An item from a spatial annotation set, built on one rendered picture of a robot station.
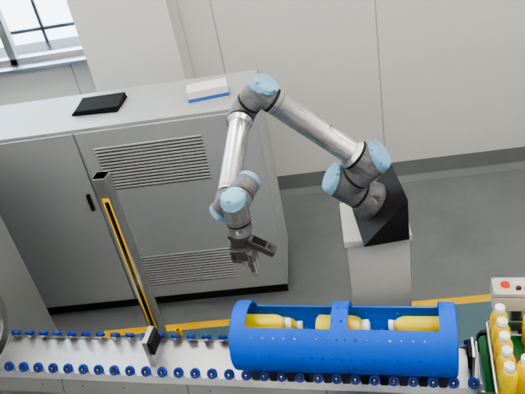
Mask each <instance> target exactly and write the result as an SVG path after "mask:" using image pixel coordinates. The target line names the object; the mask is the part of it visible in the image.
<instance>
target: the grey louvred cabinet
mask: <svg viewBox="0 0 525 394"><path fill-rule="evenodd" d="M256 74H258V70H248V71H242V72H237V73H226V74H220V75H215V76H209V77H199V78H193V79H187V80H182V81H171V82H166V83H160V84H150V85H143V86H137V87H132V88H121V89H116V90H110V91H100V92H94V93H88V94H82V95H72V96H66V97H61V98H50V99H45V100H39V101H33V102H23V103H17V104H11V105H5V106H0V216H1V218H2V220H3V222H4V224H5V226H6V228H7V230H8V232H9V234H10V236H11V238H12V240H13V242H14V244H15V246H16V248H17V250H18V252H19V254H20V256H21V258H22V260H23V262H24V264H25V266H26V268H27V270H28V272H29V274H30V276H31V278H32V280H33V282H34V284H35V286H36V288H37V290H38V292H39V294H40V296H41V298H42V300H43V302H44V304H45V306H46V308H47V310H48V312H49V314H53V313H68V312H76V311H84V310H100V309H108V308H116V307H124V306H139V305H140V304H139V302H138V299H137V296H136V294H135V292H134V288H133V286H132V284H131V282H130V278H129V276H128V273H127V270H126V267H125V266H124V263H123V260H122V257H121V255H120V251H119V250H118V247H117V244H116V241H115V238H114V237H113V233H112V231H111V228H110V226H109V222H108V221H107V218H106V216H105V212H104V210H103V208H102V204H101V202H100V200H99V197H98V194H97V192H96V189H95V186H94V184H93V181H92V178H93V177H94V176H95V175H96V173H97V172H105V171H109V172H110V175H111V177H112V181H113V184H114V185H115V188H116V192H117V195H118V196H119V199H120V203H121V206H122V207H123V211H124V214H125V216H126V218H127V223H128V225H129V227H130V231H131V234H132V236H133V238H134V242H135V245H136V246H137V250H138V253H139V256H140V257H141V262H142V264H143V266H144V269H145V273H146V275H147V277H148V281H149V284H150V286H151V288H152V292H153V295H154V297H155V301H156V303H170V302H178V301H187V300H195V299H210V298H218V297H226V296H241V295H249V294H257V293H265V292H281V291H288V233H287V228H286V224H285V219H284V211H283V206H282V202H281V197H280V189H279V185H278V180H277V172H276V168H275V163H274V159H273V151H272V146H271V142H270V134H269V129H268V125H267V120H266V112H265V111H263V110H262V109H261V110H260V111H259V112H258V113H257V115H256V117H255V119H254V121H253V125H252V129H251V130H250V131H248V138H247V144H246V150H245V160H244V166H243V171H244V170H248V171H251V172H253V173H255V174H256V175H257V176H258V177H259V180H260V186H259V190H258V191H257V192H256V194H255V198H254V199H253V201H252V204H251V205H250V207H249V212H250V215H251V219H252V225H253V232H252V235H254V236H256V237H258V238H261V239H263V240H265V241H267V242H270V243H272V244H274V245H276V246H277V249H276V252H275V254H274V256H273V257H270V256H267V255H266V254H264V253H261V252H259V251H257V252H258V259H259V273H258V275H257V277H254V276H253V274H250V273H245V272H242V271H241V268H242V267H244V265H243V263H232V259H231V256H230V246H231V243H230V239H228V238H227V236H228V234H229V232H228V229H227V224H226V222H220V221H218V220H216V219H215V218H214V217H213V216H212V214H211V213H210V210H209V207H210V206H211V204H212V203H213V202H214V201H215V198H216V191H217V189H218V184H219V180H220V172H221V167H222V162H223V154H224V150H225V145H226V141H227V132H228V128H229V127H228V126H227V114H228V112H229V110H230V107H231V105H232V104H233V102H234V100H235V99H236V97H237V96H238V94H239V93H240V92H241V91H242V90H243V88H244V87H245V86H246V85H247V83H248V82H249V81H250V80H251V79H252V78H253V77H254V76H255V75H256ZM222 77H225V78H226V79H227V85H228V89H229V95H230V97H226V98H219V99H215V100H211V101H207V102H200V103H195V104H191V105H189V102H188V96H187V84H194V83H198V82H203V81H210V80H214V79H218V78H222ZM120 92H125V94H126V95H127V98H126V100H125V101H124V103H123V104H122V106H121V107H120V109H119V110H118V112H116V113H99V114H90V115H81V116H72V114H73V112H74V111H75V109H76V108H77V107H78V105H79V103H80V101H81V99H82V98H87V97H92V96H98V95H108V94H114V93H120Z"/></svg>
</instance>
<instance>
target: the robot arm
mask: <svg viewBox="0 0 525 394"><path fill-rule="evenodd" d="M261 109H262V110H263V111H265V112H266V113H269V114H270V115H272V116H274V117H276V118H277V119H278V120H280V121H281V122H283V123H284V124H286V125H288V126H289V127H291V128H292V129H294V130H295V131H297V132H298V133H299V134H301V135H303V136H304V137H306V138H308V139H309V140H310V141H312V142H314V143H315V144H317V145H318V146H319V147H321V148H322V149H325V150H326V151H328V152H329V153H330V154H332V155H333V156H335V157H337V158H338V159H340V160H341V164H342V165H341V164H340V163H333V164H332V165H331V166H330V167H329V168H328V169H327V172H326V173H325V175H324V177H323V183H322V187H323V190H324V191H325V192H326V193H327V194H328V195H330V196H332V197H334V198H335V199H337V200H339V201H341V202H343V203H344V204H346V205H348V206H350V207H351V208H353V209H354V211H355V212H356V213H357V214H358V216H359V217H361V218H363V219H365V220H366V219H370V218H371V217H373V216H374V215H375V214H376V213H377V212H378V211H379V210H380V208H381V207H382V205H383V203H384V200H385V197H386V188H385V186H384V185H383V184H381V183H379V182H374V181H375V180H376V179H377V178H378V177H379V176H380V175H381V174H383V173H384V172H385V171H386V170H387V169H388V168H389V167H390V165H391V157H390V155H389V152H388V151H387V149H386V148H385V147H384V146H383V145H382V144H381V143H380V142H379V141H377V140H370V141H369V142H365V141H363V140H362V139H357V140H355V139H353V138H351V137H350V136H348V135H347V134H346V133H344V132H343V131H341V130H339V129H338V128H336V127H335V126H334V125H332V124H330V123H329V122H327V121H326V120H325V119H323V118H322V117H320V116H318V115H317V114H315V113H314V112H313V111H311V110H310V109H308V108H306V107H305V106H304V105H303V104H301V103H300V102H298V101H296V100H295V99H293V98H292V97H291V96H289V95H287V94H286V93H284V92H283V91H281V89H280V86H279V84H278V82H277V81H276V79H274V78H273V77H271V76H270V75H269V74H266V73H258V74H256V75H255V76H254V77H253V78H252V79H251V80H250V81H249V82H248V83H247V85H246V86H245V87H244V88H243V90H242V91H241V92H240V93H239V94H238V95H237V97H236V99H235V100H234V102H233V104H232V105H231V107H230V110H229V112H228V114H227V126H228V127H229V128H228V132H227V141H226V145H225V150H224V154H223V162H222V167H221V172H220V180H219V184H218V189H217V191H216V198H215V201H214V202H213V203H212V204H211V206H210V207H209V210H210V213H211V214H212V216H213V217H214V218H215V219H216V220H218V221H220V222H226V224H227V229H228V232H229V234H228V236H227V238H228V239H230V243H231V246H230V256H231V259H232V263H243V265H244V267H242V268H241V271H242V272H245V273H250V274H253V276H254V277H257V275H258V273H259V259H258V252H257V251H259V252H261V253H264V254H266V255H267V256H270V257H273V256H274V254H275V252H276V249H277V246H276V245H274V244H272V243H270V242H267V241H265V240H263V239H261V238H258V237H256V236H254V235H252V232H253V225H252V219H251V215H250V212H249V207H250V205H251V204H252V201H253V199H254V198H255V194H256V192H257V191H258V190H259V186H260V180H259V177H258V176H257V175H256V174H255V173H253V172H251V171H248V170H244V171H243V166H244V160H245V150H246V144H247V138H248V131H250V130H251V129H252V125H253V121H254V119H255V117H256V115H257V113H258V112H259V111H260V110H261Z"/></svg>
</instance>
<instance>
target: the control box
mask: <svg viewBox="0 0 525 394"><path fill-rule="evenodd" d="M502 281H507V282H509V283H510V286H509V287H507V288H505V287H502V286H501V282H502ZM514 281H517V282H514ZM524 281H525V278H491V292H490V296H491V305H492V310H494V309H495V305H496V304H497V303H501V304H503V305H504V306H505V311H525V282H524ZM517 285H520V286H521V289H520V290H517V289H516V286H517Z"/></svg>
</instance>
